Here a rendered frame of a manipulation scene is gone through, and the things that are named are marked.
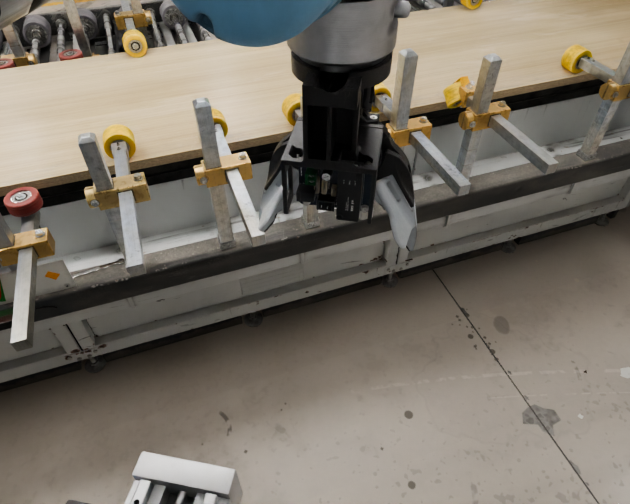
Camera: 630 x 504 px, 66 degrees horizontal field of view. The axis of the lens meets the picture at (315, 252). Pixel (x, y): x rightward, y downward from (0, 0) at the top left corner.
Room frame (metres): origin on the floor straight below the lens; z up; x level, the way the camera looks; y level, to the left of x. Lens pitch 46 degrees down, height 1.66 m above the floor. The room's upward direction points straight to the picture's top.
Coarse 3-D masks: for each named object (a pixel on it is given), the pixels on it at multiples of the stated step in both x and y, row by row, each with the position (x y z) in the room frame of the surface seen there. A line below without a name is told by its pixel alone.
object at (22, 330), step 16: (32, 224) 0.88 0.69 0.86; (32, 256) 0.77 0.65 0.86; (32, 272) 0.73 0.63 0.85; (16, 288) 0.67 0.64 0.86; (32, 288) 0.68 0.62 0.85; (16, 304) 0.63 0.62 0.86; (32, 304) 0.64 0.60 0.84; (16, 320) 0.59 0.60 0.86; (32, 320) 0.60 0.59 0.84; (16, 336) 0.55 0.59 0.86; (32, 336) 0.57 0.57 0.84
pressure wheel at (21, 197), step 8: (16, 192) 0.95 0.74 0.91; (24, 192) 0.95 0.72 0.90; (32, 192) 0.94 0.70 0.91; (8, 200) 0.91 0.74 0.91; (16, 200) 0.92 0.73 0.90; (24, 200) 0.92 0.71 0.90; (32, 200) 0.91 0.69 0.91; (40, 200) 0.93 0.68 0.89; (8, 208) 0.89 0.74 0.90; (16, 208) 0.89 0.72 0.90; (24, 208) 0.89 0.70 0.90; (32, 208) 0.90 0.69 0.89; (40, 208) 0.92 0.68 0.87; (16, 216) 0.89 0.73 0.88; (24, 216) 0.89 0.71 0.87
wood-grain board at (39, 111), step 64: (512, 0) 2.31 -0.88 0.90; (576, 0) 2.31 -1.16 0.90; (64, 64) 1.67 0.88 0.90; (128, 64) 1.67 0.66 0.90; (192, 64) 1.67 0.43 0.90; (256, 64) 1.67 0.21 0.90; (448, 64) 1.67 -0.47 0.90; (512, 64) 1.67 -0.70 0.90; (0, 128) 1.25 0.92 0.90; (64, 128) 1.25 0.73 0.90; (192, 128) 1.25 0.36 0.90; (256, 128) 1.25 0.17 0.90; (0, 192) 0.97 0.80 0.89
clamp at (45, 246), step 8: (24, 232) 0.84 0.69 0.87; (32, 232) 0.84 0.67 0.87; (48, 232) 0.85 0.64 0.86; (16, 240) 0.81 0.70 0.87; (24, 240) 0.81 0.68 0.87; (32, 240) 0.81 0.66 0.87; (40, 240) 0.81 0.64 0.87; (48, 240) 0.82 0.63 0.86; (0, 248) 0.78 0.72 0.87; (8, 248) 0.79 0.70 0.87; (16, 248) 0.79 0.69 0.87; (24, 248) 0.79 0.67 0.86; (40, 248) 0.80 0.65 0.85; (48, 248) 0.81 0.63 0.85; (0, 256) 0.78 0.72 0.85; (8, 256) 0.78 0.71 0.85; (16, 256) 0.79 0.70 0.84; (40, 256) 0.80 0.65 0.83; (8, 264) 0.78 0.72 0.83
